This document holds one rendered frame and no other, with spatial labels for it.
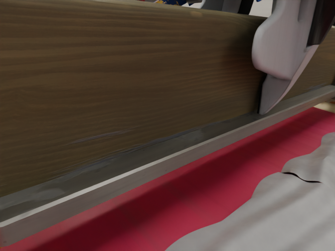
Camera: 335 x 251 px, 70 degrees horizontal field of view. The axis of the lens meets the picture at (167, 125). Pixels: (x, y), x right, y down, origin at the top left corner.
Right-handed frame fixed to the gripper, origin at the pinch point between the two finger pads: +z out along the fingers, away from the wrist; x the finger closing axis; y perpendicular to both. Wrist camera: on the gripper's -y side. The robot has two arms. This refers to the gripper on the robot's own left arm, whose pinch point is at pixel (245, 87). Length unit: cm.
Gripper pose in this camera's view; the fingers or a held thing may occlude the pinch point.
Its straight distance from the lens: 20.6
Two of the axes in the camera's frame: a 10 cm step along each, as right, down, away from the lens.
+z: -0.8, 9.0, 4.3
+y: -7.5, 2.3, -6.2
